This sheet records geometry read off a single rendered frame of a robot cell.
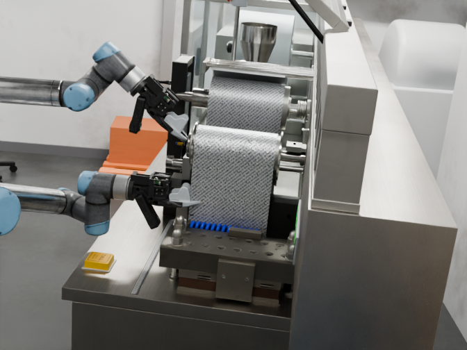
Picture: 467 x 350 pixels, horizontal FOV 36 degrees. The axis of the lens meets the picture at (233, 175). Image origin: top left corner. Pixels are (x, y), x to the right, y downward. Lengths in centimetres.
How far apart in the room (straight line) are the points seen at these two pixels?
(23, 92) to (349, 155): 113
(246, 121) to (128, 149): 315
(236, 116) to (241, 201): 31
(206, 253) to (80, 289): 36
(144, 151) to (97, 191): 323
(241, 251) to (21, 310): 194
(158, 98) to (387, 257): 106
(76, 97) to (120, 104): 379
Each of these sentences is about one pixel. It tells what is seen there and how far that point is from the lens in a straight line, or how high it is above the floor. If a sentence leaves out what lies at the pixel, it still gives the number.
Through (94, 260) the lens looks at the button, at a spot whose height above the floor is 92.
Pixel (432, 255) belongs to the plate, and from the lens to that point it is 128.
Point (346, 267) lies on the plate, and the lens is 128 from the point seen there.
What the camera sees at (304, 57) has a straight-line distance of 306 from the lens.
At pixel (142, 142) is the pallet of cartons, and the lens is 538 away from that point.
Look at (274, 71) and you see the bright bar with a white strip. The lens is 233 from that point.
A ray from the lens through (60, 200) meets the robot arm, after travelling 226.
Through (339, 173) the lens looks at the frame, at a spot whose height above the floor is 151.
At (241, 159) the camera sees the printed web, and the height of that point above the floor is 124.
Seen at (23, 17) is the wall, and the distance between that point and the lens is 583.
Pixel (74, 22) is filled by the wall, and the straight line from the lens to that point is 576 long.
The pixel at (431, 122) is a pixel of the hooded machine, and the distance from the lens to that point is 517.
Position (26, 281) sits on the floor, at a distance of 403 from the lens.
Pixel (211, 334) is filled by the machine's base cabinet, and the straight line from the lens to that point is 204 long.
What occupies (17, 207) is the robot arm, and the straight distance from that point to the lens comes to 195.
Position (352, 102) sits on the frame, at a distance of 119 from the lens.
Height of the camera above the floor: 188
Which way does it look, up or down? 19 degrees down
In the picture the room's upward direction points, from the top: 5 degrees clockwise
